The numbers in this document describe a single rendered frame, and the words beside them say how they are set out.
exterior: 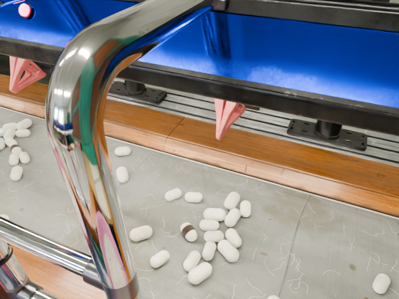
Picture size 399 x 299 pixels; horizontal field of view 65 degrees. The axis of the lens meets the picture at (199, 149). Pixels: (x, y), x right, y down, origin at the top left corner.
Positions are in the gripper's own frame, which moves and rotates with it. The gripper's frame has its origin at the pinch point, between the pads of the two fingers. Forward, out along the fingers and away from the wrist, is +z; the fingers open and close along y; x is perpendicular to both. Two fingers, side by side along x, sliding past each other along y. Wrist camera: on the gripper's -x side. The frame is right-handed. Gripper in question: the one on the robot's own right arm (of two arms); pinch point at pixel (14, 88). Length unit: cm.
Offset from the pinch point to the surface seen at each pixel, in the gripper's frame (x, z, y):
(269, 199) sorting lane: 8, 4, 58
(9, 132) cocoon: 4.9, 8.7, -0.4
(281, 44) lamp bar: -31, 1, 57
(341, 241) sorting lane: 6, 8, 70
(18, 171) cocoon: 0.1, 15.7, 11.8
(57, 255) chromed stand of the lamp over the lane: -29, 20, 47
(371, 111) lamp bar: -30, 4, 64
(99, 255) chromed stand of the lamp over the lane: -33, 18, 52
